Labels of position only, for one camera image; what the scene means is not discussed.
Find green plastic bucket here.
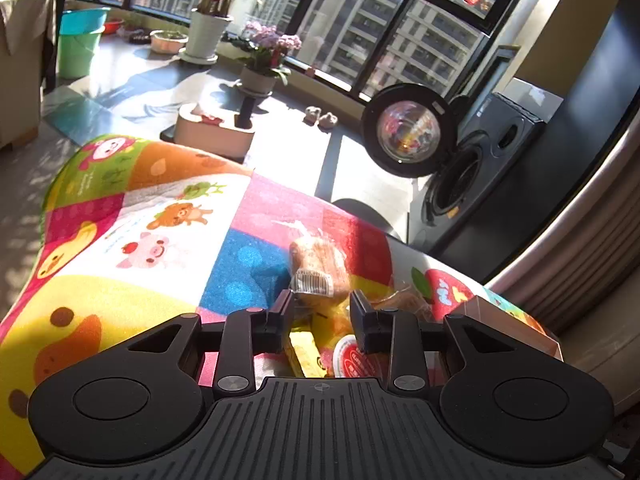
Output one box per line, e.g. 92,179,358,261
58,8,110,79

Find colourful cartoon play mat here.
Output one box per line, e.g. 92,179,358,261
0,134,551,476

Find pink cardboard box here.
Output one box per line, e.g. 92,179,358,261
452,296,563,362

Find pair of small shoes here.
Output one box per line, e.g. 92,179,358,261
304,106,338,130

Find dark grey washing machine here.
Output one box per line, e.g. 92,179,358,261
407,93,546,252

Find red basin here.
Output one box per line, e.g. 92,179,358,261
103,20,124,35

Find red white round snack pack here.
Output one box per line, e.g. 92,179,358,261
332,335,388,379

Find white low planter bowl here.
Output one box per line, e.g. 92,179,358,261
150,29,189,55

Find beige curtain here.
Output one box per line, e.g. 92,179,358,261
487,117,639,334

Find tall plant white pot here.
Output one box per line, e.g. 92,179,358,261
179,0,234,66

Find washing machine round door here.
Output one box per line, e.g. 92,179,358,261
360,84,458,178

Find bread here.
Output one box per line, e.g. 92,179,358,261
288,236,350,309

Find pink flowers in pot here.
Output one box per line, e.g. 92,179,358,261
235,21,302,96

